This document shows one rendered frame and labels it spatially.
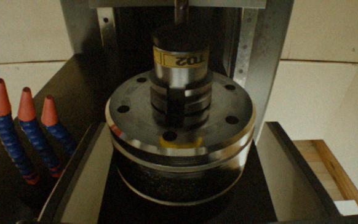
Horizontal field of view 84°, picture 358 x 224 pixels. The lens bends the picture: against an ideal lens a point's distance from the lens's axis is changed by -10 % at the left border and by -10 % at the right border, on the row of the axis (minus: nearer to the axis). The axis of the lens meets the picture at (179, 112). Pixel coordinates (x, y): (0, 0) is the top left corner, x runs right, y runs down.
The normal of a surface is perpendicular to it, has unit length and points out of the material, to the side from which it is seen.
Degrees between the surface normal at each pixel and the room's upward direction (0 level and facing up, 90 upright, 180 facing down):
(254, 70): 90
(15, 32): 90
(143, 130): 180
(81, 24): 90
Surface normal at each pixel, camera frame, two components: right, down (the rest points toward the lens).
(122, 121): 0.00, -0.81
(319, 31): 0.01, 0.59
